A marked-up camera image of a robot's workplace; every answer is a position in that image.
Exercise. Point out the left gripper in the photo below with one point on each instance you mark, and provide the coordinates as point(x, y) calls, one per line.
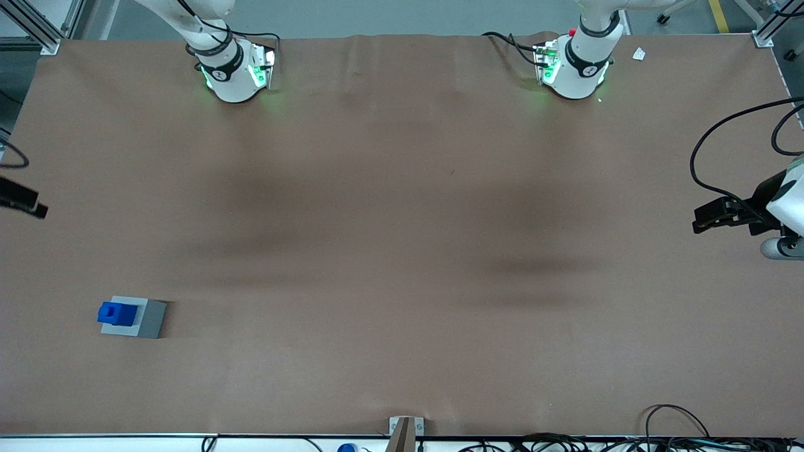
point(758, 208)

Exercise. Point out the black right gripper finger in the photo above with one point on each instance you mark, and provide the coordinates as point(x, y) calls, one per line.
point(19, 191)
point(31, 209)

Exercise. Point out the blue plastic part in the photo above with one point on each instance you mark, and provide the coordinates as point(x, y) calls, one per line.
point(114, 314)

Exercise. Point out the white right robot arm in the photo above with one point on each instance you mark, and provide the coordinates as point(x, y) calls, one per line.
point(229, 75)

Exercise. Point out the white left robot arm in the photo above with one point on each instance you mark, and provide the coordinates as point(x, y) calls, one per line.
point(581, 72)

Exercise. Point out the gray square base block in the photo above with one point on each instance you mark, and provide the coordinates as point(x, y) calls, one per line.
point(151, 320)

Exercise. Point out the white paper scrap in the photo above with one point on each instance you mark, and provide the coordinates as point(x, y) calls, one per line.
point(639, 54)

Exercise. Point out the chair caster leg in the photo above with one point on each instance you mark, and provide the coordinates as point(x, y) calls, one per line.
point(675, 9)

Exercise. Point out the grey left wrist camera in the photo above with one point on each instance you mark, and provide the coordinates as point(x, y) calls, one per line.
point(779, 248)

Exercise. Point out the white table edge rail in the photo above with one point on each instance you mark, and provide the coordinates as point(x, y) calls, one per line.
point(125, 444)

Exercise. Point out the metal table edge bracket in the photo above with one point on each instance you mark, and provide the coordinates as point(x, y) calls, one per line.
point(393, 425)

